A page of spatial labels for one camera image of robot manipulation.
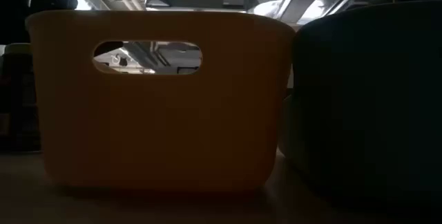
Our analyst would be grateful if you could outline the yellow plastic bin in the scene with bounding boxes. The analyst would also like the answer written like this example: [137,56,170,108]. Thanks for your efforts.
[26,9,296,190]

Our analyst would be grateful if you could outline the teal plastic bin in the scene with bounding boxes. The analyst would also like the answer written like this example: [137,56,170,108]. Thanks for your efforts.
[278,92,300,162]

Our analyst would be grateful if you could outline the dark green plastic bin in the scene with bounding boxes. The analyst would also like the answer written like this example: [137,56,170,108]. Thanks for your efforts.
[291,0,442,211]

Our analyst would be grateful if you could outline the slanted metal ceiling duct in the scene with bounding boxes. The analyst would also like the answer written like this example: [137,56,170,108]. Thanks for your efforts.
[279,0,353,24]

